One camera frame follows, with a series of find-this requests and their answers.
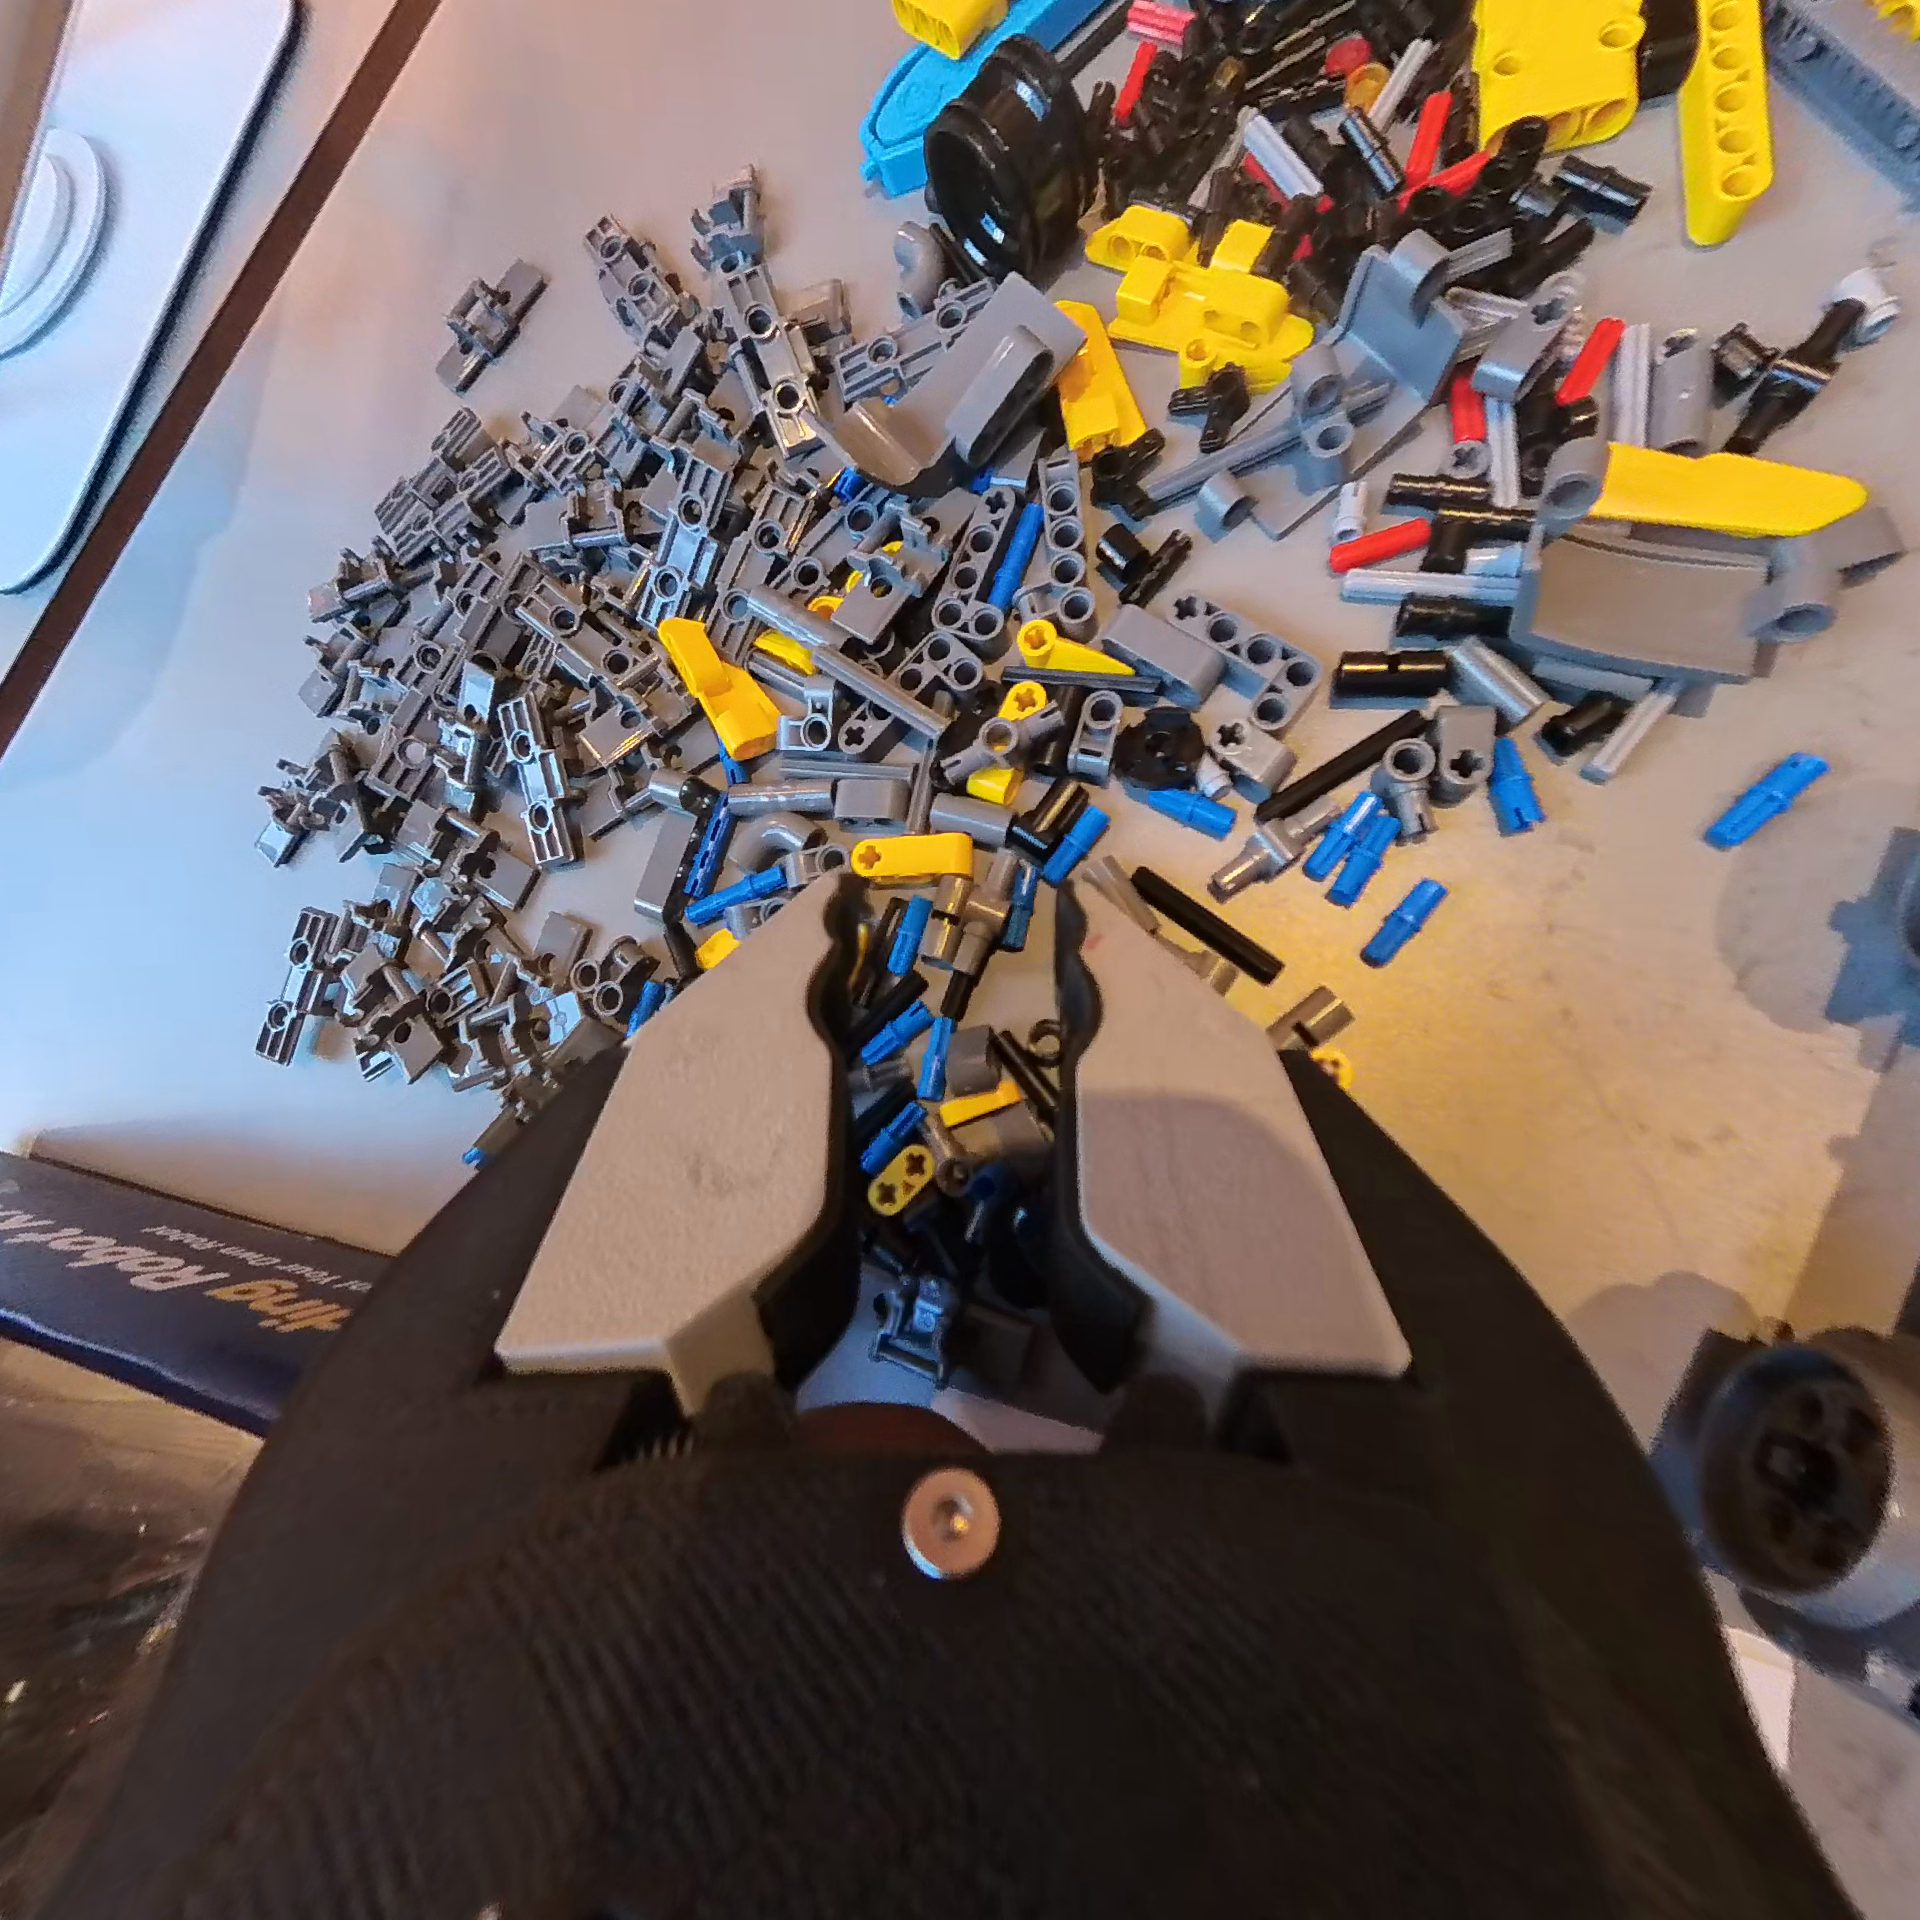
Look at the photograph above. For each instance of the grey toothed toy rack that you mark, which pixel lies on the grey toothed toy rack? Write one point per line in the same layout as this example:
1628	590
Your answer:
1845	77

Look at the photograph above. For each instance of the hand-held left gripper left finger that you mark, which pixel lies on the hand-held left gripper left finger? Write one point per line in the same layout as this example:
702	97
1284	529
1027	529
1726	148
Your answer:
707	1186

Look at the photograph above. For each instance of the yellow toy vehicle model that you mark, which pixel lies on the yellow toy vehicle model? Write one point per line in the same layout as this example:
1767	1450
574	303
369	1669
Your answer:
1794	1472

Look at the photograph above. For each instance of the dark grey cardboard box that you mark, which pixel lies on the dark grey cardboard box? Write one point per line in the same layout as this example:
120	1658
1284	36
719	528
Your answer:
152	1276

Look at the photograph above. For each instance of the large black toy tyre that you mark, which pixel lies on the large black toy tyre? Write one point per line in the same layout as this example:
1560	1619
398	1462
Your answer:
1002	152

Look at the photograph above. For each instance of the white stand base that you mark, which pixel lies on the white stand base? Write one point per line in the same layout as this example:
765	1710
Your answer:
135	225

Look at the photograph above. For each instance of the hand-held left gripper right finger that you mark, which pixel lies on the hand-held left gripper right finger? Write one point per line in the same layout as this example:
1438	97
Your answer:
1217	1200

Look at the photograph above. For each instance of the yellow toy frame part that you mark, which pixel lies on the yellow toy frame part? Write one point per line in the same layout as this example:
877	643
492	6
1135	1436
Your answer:
946	18

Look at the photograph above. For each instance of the pile of small building pieces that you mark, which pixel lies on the pile of small building pieces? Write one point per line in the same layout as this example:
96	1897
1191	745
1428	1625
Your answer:
631	598

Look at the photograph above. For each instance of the blue curved toy panel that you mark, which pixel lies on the blue curved toy panel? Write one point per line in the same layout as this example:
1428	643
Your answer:
908	106

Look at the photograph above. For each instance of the clear plastic bag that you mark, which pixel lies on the clear plastic bag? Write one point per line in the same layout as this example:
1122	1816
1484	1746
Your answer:
106	1576

